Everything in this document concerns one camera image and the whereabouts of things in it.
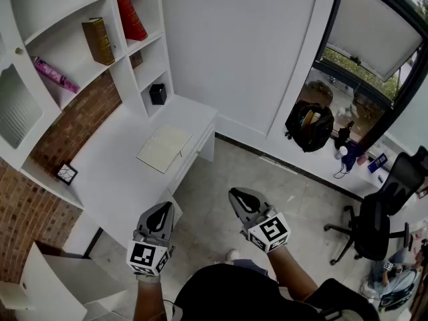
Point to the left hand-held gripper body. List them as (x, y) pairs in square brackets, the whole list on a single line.
[(147, 256)]

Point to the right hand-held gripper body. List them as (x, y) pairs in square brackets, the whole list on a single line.
[(269, 232)]

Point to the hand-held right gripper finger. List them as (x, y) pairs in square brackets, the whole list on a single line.
[(255, 201), (239, 209)]

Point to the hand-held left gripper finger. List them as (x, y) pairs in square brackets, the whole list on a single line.
[(166, 221), (145, 221)]

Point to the pink paperback book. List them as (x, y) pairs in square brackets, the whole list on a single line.
[(55, 75)]

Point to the brown book gold print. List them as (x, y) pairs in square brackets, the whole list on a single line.
[(98, 40)]

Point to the white shelf unit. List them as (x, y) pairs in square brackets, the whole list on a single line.
[(60, 45)]

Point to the red book gold print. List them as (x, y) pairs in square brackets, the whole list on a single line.
[(131, 17)]

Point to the person's left forearm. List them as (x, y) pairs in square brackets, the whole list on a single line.
[(148, 301)]

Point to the person's right forearm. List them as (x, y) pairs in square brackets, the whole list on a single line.
[(291, 273)]

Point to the white desk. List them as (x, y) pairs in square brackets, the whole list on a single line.
[(117, 166)]

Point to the person's light wristband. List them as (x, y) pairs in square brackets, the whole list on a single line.
[(147, 278)]

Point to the person's trouser leg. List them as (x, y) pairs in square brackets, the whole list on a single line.
[(249, 266)]

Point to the person's white shoe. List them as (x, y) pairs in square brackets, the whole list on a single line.
[(233, 255)]

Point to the white window ledge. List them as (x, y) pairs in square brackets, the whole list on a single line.
[(317, 166)]

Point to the cream notebook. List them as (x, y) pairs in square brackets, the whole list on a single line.
[(164, 149)]

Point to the person's black shirt torso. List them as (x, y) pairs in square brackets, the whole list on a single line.
[(234, 296)]

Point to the black backpack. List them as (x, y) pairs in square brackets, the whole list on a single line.
[(311, 129)]

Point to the white capped bottle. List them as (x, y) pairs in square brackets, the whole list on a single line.
[(341, 153)]

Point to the white board panel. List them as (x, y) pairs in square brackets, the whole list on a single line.
[(50, 279)]

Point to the black office chair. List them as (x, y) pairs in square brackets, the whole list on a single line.
[(374, 232)]

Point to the dark blue cloth bag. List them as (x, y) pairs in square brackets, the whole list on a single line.
[(351, 156)]

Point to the small pink container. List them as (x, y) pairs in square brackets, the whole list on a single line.
[(362, 160)]

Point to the black box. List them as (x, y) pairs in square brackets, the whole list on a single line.
[(157, 94)]

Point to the blue box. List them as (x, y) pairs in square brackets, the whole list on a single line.
[(378, 163)]

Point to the white glass cabinet door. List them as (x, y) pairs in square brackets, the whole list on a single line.
[(20, 112)]

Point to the black framed window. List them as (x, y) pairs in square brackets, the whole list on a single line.
[(411, 89)]

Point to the frosted window sash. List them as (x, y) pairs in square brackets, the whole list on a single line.
[(371, 28)]

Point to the black picture frame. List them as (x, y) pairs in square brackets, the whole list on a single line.
[(67, 173)]

